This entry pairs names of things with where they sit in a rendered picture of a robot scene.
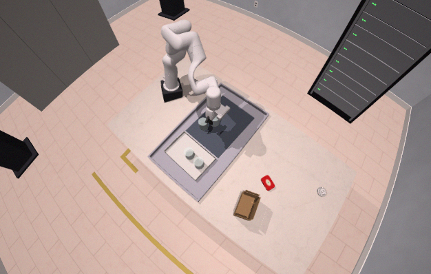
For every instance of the brown cardboard box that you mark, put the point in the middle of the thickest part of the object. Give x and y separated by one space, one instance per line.
248 202

